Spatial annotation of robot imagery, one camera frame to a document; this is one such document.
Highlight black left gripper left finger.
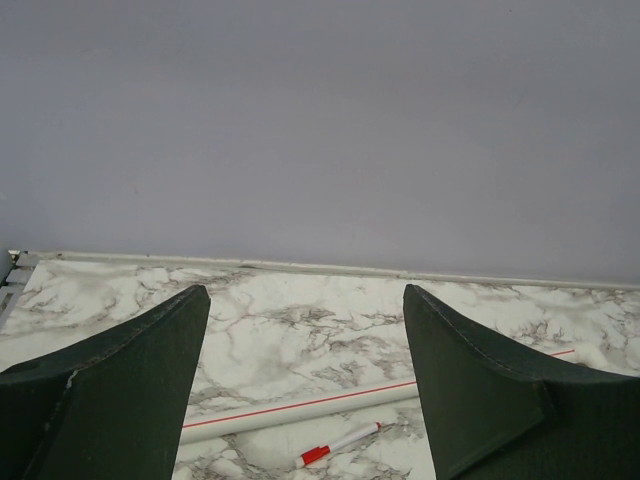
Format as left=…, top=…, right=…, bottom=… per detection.
left=1, top=285, right=210, bottom=479

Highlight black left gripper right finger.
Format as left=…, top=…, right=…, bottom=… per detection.
left=403, top=284, right=639, bottom=479

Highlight red white marker pen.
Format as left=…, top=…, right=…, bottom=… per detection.
left=295, top=422, right=382, bottom=469

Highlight white PVC pipe frame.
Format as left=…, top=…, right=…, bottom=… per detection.
left=179, top=347, right=576, bottom=446

